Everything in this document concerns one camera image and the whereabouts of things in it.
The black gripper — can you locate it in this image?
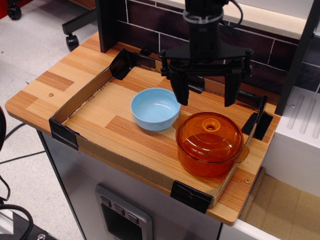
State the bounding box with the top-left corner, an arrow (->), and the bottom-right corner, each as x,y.
158,14 -> 254,107

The orange transparent pot lid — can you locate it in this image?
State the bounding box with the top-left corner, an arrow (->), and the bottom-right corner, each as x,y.
172,112 -> 244,164

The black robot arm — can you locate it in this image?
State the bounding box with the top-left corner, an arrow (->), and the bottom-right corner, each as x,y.
158,0 -> 254,107

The orange transparent pot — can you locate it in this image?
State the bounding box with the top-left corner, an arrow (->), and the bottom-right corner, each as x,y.
172,112 -> 250,178

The light blue bowl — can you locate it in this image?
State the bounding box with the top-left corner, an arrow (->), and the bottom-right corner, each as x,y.
130,88 -> 181,132

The cardboard fence with black tape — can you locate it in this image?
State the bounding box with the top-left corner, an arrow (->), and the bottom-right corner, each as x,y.
49,49 -> 273,213

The light wooden shelf board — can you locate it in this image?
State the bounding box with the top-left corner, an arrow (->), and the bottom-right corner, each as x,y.
155,0 -> 307,40

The white toy sink unit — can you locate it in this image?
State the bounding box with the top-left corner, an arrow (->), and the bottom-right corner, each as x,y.
262,87 -> 320,196

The toy oven control panel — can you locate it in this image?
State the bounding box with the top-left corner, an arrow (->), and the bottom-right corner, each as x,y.
95,184 -> 154,240

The black shelf post right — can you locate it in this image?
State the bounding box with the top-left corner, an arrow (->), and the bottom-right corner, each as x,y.
274,0 -> 320,116

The black cable on floor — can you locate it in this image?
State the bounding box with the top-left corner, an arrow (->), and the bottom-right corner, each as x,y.
0,122 -> 45,205

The black braided cable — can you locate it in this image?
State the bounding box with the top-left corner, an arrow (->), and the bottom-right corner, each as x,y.
0,203 -> 35,240

